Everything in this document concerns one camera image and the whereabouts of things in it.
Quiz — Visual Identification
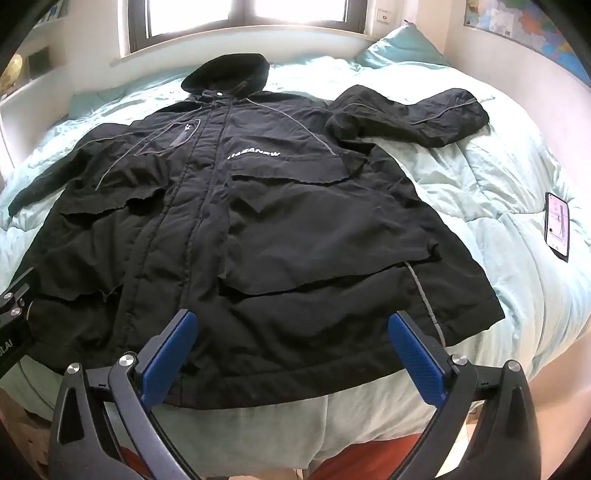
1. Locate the yellow globe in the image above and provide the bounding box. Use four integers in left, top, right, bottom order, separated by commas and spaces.
0, 53, 24, 95

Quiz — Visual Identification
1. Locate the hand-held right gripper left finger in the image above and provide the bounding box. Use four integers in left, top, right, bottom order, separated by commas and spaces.
48, 308, 200, 480

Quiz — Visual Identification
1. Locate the white shelf unit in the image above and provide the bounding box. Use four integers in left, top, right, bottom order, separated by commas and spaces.
0, 0, 70, 153

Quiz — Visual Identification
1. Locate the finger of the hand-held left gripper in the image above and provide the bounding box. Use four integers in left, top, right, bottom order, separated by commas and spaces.
0, 270, 37, 324

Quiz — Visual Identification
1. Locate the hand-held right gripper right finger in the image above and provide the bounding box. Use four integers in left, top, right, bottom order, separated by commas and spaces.
387, 310, 543, 480

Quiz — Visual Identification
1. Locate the dark framed window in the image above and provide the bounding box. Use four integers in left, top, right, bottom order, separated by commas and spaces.
117, 0, 384, 54

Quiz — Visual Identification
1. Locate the light blue comforter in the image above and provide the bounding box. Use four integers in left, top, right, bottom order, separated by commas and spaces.
0, 23, 591, 416

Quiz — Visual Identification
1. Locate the green bed sheet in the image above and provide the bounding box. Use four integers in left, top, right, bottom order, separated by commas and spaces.
0, 355, 467, 462

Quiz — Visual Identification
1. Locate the teal pillow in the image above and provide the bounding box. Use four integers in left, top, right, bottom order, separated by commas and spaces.
69, 88, 130, 117
353, 23, 453, 70

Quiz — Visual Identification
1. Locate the black hooded jacket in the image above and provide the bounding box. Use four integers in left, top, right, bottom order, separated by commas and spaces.
8, 53, 506, 411

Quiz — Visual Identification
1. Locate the black smartphone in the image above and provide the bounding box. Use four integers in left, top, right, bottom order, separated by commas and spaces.
545, 191, 573, 264

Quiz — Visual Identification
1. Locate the wall map poster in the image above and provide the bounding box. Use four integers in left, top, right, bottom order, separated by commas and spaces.
464, 0, 591, 70

